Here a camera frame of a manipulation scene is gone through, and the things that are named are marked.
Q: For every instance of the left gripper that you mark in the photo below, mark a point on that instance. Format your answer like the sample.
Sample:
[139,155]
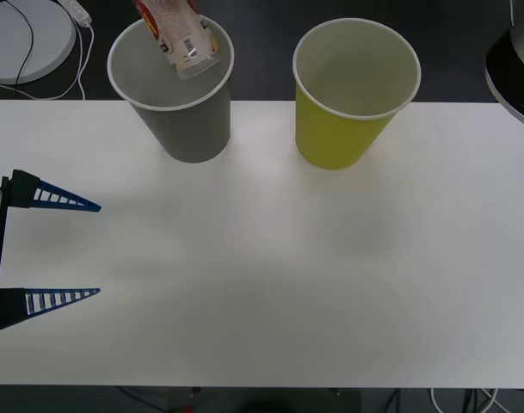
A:
[0,241]

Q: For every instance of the clear bottle with red cap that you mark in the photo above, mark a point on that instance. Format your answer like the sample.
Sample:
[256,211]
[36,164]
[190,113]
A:
[180,38]

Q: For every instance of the grey plastic bin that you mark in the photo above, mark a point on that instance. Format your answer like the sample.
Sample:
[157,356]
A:
[192,133]

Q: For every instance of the round pale grey floor plate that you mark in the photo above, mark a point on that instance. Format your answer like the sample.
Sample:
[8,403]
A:
[46,38]

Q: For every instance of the white power strip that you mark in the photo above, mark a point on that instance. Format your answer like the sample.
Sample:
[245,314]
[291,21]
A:
[77,10]

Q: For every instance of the yellow-green plastic bin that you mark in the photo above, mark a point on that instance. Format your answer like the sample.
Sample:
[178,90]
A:
[330,137]

